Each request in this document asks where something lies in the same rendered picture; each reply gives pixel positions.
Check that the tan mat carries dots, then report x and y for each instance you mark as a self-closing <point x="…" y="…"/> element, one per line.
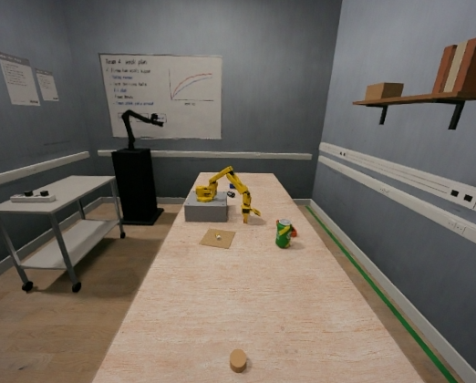
<point x="210" y="239"/>

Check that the orange digital multimeter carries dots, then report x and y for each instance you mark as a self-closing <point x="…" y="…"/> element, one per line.
<point x="294" y="231"/>

